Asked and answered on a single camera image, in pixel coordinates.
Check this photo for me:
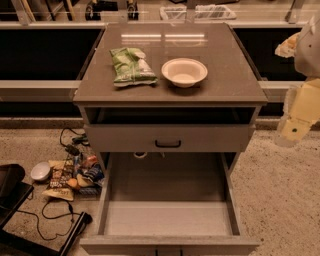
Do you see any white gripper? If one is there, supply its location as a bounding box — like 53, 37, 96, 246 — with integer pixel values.
274, 16, 320, 147

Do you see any green jalapeno chip bag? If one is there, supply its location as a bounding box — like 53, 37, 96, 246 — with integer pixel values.
110, 47, 158, 87

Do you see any grey drawer cabinet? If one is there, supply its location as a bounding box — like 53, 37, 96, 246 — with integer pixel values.
74, 23, 266, 256

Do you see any open grey lower drawer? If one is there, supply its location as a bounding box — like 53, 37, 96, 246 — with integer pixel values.
80, 152, 260, 256

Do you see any closed grey upper drawer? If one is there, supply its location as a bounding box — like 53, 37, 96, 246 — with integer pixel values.
84, 124, 255, 152

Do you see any blue snack bag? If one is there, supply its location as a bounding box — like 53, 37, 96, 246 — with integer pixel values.
77, 164, 105, 195

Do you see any brown snack bag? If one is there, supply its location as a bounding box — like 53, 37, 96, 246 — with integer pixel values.
42, 160, 74, 201

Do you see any white paper bowl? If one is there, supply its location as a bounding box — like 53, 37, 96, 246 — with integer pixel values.
161, 58, 208, 88

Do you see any black power adapter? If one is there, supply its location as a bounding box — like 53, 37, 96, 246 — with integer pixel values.
65, 144, 80, 156

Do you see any orange fruit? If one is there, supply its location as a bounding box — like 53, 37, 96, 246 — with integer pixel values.
67, 178, 80, 190

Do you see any small white floor bowl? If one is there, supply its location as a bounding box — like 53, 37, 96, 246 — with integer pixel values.
31, 162, 51, 181

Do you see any black cable on floor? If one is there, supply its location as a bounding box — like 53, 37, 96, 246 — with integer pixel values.
16, 196, 84, 242

